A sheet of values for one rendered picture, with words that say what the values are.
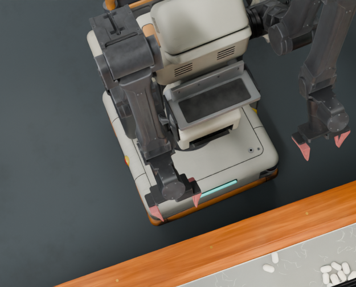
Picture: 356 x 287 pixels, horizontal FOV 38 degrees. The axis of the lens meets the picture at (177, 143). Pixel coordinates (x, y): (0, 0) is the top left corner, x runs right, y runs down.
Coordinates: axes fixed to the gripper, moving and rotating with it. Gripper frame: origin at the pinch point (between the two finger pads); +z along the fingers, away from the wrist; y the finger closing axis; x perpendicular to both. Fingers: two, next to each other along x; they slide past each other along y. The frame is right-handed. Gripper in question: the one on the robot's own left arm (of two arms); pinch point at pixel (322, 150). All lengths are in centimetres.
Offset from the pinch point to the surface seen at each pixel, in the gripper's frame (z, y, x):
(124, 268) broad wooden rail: 22, -64, 7
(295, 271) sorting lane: 33.7, -16.6, -9.8
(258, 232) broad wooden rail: 24.9, -22.0, 2.2
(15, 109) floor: 37, -97, 147
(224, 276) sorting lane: 30.6, -37.1, -3.5
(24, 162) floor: 51, -100, 119
